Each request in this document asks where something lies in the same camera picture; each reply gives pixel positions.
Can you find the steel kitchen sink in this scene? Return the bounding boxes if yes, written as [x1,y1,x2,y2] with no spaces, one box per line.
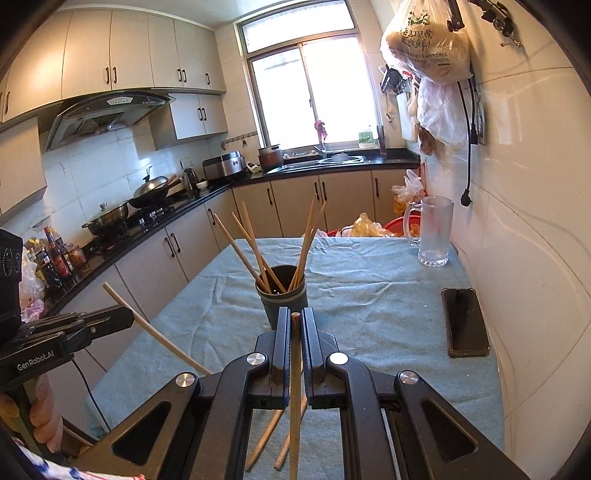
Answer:
[268,154,365,174]

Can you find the black smartphone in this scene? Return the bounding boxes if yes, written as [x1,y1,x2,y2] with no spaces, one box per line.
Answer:
[441,287,491,358]

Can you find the beige upper kitchen cabinets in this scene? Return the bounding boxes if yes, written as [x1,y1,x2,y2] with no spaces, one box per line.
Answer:
[0,9,229,213]

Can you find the clear plastic bag of food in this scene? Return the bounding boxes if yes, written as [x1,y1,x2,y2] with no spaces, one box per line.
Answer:
[379,0,474,86]

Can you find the white plastic bag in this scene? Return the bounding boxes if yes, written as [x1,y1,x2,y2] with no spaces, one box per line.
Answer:
[416,78,469,148]

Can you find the kitchen window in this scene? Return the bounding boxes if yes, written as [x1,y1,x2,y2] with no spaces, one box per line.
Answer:
[233,0,386,151]

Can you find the brown clay pot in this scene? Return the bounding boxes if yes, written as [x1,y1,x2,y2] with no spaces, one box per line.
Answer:
[257,144,283,172]

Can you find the clear glass mug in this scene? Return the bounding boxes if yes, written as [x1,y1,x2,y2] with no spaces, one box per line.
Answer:
[403,196,455,267]

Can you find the wall utensil hook strip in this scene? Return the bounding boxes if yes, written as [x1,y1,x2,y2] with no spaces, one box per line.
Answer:
[221,131,258,151]

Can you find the yellow plastic bag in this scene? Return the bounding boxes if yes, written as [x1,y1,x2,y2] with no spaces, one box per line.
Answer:
[342,212,398,238]

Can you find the grey range hood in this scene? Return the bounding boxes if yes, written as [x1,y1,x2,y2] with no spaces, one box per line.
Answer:
[41,91,177,153]

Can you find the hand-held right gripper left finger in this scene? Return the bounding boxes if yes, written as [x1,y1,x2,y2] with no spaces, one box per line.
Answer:
[69,307,293,480]

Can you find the beige lower kitchen cabinets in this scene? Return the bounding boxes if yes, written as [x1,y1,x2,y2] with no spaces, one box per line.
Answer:
[46,168,421,384]

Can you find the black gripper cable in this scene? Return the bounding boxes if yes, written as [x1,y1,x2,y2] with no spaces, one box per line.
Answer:
[69,357,114,432]

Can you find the black power cable with plug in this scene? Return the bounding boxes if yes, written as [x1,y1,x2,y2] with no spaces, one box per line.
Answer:
[448,0,478,208]

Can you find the steel pot with lid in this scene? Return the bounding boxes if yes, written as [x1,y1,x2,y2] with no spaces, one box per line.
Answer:
[82,202,130,236]

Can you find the cluster of condiment bottles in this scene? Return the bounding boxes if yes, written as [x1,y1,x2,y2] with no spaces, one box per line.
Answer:
[21,226,88,296]

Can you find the silver rice cooker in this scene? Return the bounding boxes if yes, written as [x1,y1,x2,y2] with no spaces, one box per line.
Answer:
[202,151,246,182]

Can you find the tan wooden chopstick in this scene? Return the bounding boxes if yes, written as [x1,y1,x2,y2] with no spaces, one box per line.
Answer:
[230,211,286,293]
[288,312,303,480]
[274,396,309,470]
[245,408,286,472]
[290,194,318,291]
[211,212,271,292]
[295,202,327,288]
[102,282,214,376]
[239,200,273,290]

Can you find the person's left hand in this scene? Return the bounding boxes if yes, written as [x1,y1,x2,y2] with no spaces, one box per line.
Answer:
[0,373,64,455]

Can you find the black gas stove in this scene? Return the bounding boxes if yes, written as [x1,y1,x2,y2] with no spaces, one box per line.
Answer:
[88,203,178,241]

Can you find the pink plastic bag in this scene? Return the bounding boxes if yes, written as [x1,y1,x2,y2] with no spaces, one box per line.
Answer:
[18,258,47,324]

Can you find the person's left forearm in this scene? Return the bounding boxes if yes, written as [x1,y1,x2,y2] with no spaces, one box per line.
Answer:
[0,427,148,480]

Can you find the beige kitchen cabinets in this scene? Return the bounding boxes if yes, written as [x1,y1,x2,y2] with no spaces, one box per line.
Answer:
[0,9,229,213]
[46,168,421,384]

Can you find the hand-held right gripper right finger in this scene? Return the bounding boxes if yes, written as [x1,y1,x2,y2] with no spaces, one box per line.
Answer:
[300,307,532,480]

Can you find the red plastic basin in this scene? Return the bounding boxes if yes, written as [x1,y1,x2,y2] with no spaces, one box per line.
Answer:
[318,219,411,238]

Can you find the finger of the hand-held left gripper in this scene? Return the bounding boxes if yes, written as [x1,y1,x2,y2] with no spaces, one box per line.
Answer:
[21,313,93,340]
[60,305,136,356]

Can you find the dark grey utensil holder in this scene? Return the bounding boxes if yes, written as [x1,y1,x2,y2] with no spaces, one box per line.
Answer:
[256,264,308,330]

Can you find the grey-green table cloth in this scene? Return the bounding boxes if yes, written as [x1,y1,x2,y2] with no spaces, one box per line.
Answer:
[85,236,506,480]

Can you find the plastic bag with orange contents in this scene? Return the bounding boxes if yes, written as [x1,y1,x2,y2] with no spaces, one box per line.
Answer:
[392,169,424,217]

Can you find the black kitchen countertop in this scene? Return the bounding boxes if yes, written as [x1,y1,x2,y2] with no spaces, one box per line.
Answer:
[39,154,421,319]

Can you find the black wok with steel lid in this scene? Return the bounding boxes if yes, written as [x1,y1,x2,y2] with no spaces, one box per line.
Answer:
[128,167,178,208]

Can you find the wall socket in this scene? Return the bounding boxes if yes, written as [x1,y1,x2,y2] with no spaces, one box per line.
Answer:
[475,90,488,146]

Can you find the black wall hooks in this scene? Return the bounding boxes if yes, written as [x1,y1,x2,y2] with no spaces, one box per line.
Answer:
[468,0,522,48]

